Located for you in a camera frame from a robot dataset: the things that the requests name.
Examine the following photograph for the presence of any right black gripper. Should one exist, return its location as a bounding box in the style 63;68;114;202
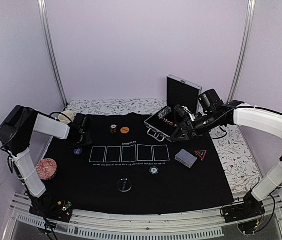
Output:
171;110;224;141

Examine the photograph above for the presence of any purple small blind button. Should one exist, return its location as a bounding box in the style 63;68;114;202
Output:
73;148;83;156

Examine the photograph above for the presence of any blue playing card deck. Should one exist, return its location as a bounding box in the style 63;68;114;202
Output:
174;149;198;169

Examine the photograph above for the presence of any orange black 100 chip stack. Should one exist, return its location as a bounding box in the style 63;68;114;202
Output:
110;124;118;134

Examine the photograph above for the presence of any aluminium poker chip case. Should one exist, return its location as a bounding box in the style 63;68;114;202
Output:
144;74;203;142

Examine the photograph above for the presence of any blue green 50 chip stack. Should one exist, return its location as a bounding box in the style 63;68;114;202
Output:
149;166;159;175

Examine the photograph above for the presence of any orange big blind button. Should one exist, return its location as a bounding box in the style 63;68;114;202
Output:
120;126;130;134

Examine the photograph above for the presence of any clear dealer button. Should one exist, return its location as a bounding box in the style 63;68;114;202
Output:
117;178;132;193

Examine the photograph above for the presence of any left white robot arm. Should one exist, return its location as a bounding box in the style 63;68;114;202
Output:
0;105;92;198

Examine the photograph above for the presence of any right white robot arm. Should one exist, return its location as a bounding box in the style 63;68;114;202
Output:
172;89;282;218

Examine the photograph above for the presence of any red dice row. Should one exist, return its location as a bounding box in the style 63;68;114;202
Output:
163;118;175;127

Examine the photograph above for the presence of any cream ceramic mug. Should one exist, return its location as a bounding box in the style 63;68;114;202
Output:
58;110;75;125

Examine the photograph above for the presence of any red black triangle card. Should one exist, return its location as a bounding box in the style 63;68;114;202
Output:
195;150;207;161

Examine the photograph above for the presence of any left poker chip row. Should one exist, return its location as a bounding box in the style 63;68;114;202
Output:
157;106;172;119

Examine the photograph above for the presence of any red patterned round tin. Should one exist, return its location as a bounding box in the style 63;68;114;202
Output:
35;158;57;181

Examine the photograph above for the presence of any black poker table mat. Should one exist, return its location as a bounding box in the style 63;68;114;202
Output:
45;113;234;215

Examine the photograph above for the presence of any floral white tablecloth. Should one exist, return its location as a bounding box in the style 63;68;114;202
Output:
65;99;262;196

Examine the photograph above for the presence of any small green circuit board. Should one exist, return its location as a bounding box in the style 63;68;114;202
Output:
57;200;73;212

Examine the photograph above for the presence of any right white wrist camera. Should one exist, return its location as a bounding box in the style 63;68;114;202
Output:
174;104;197;122

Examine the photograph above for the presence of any right aluminium frame post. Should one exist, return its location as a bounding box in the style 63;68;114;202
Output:
227;0;256;102

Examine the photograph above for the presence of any aluminium frame post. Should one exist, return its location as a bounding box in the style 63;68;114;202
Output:
227;0;256;102
37;0;68;107

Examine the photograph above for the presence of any left aluminium frame post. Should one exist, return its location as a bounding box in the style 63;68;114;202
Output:
37;0;68;107

